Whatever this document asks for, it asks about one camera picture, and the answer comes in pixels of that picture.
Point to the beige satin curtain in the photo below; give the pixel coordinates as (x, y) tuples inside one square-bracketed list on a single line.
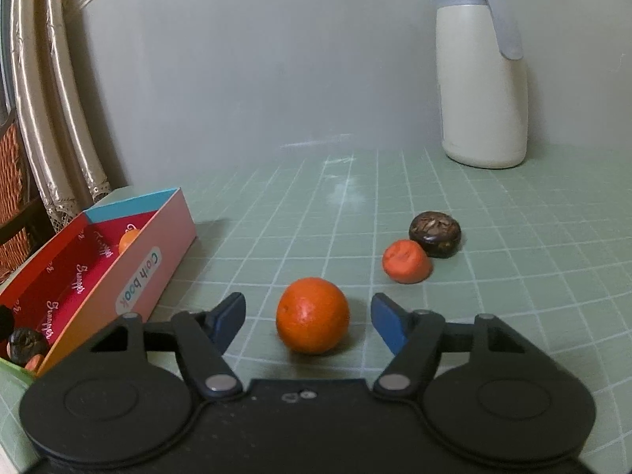
[(54, 108)]

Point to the white thermos jug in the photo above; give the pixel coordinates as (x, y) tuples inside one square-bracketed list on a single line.
[(481, 89)]

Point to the green grid tablecloth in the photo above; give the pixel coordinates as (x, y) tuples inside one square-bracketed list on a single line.
[(345, 207)]

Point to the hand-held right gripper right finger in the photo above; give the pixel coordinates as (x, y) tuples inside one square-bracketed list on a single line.
[(390, 325)]

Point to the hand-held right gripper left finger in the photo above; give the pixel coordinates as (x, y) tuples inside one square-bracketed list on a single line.
[(229, 321)]

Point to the large round orange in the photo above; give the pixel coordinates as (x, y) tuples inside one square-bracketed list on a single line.
[(312, 322)]

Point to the colourful cardboard box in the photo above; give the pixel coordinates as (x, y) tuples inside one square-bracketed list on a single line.
[(148, 266)]

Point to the dark wooden sofa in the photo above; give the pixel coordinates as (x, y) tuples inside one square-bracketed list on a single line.
[(15, 237)]

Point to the orange woven sofa cushion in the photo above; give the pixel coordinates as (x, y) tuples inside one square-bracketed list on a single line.
[(10, 173)]

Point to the dark brown round fruit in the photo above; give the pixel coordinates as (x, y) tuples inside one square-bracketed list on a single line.
[(435, 234), (25, 345)]

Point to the small orange fruit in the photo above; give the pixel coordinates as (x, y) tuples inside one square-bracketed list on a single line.
[(407, 262)]

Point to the small orange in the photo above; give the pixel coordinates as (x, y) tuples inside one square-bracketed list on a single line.
[(127, 243)]

